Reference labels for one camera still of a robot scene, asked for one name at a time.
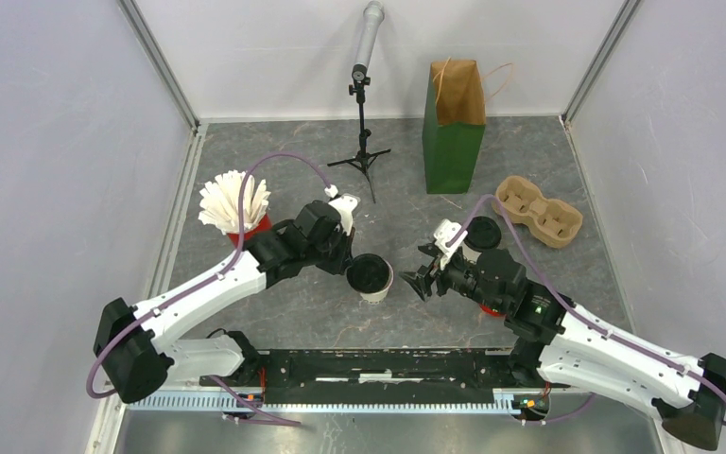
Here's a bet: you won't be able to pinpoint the red cup holder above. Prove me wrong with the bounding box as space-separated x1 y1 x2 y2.
226 214 272 246

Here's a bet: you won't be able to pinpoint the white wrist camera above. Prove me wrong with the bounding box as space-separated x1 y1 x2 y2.
433 219 468 271
324 184 360 236

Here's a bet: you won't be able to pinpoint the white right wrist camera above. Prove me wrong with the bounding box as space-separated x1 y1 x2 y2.
433 219 468 271

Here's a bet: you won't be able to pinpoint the green brown paper bag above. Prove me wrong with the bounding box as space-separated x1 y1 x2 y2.
422 58 493 195

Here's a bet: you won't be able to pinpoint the brown pulp cup carriers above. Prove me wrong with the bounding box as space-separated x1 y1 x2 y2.
495 175 583 249

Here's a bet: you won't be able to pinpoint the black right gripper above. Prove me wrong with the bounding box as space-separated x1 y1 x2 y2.
398 241 506 314

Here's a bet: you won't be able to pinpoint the black plastic cup lid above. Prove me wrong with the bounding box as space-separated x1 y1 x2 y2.
464 216 502 253

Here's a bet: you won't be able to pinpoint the white paper coffee cup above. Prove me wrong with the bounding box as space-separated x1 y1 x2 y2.
460 241 481 264

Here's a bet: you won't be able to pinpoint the red horseshoe shaped object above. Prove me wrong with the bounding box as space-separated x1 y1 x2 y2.
479 305 505 318

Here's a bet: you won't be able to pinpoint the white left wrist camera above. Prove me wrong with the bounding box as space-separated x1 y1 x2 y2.
324 184 360 236

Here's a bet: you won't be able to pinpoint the black tripod with grey tube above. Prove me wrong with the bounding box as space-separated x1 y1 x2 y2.
327 1 391 202

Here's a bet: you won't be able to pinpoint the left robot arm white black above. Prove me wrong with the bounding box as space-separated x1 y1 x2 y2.
86 194 359 404

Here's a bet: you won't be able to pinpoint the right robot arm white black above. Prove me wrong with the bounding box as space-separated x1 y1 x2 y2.
399 244 726 451

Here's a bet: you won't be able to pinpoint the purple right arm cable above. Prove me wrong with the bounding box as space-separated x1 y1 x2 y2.
447 194 726 429

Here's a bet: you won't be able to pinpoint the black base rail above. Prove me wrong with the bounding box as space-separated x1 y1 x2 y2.
222 348 548 405

